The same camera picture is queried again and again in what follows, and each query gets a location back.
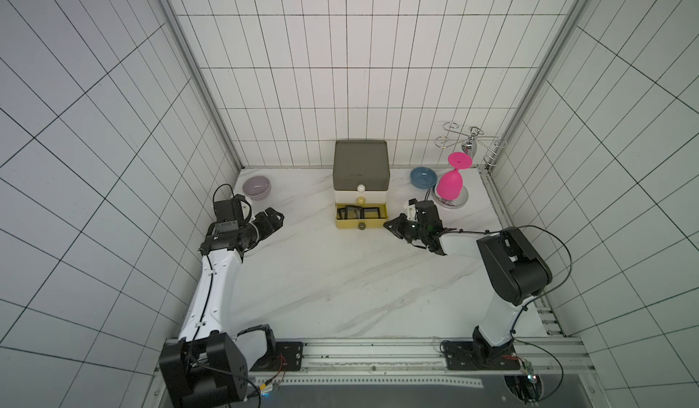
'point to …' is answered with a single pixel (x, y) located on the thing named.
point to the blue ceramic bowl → (423, 178)
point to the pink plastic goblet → (450, 183)
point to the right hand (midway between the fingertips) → (375, 225)
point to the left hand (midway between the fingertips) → (274, 226)
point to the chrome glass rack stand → (470, 145)
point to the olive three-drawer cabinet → (360, 177)
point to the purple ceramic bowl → (257, 187)
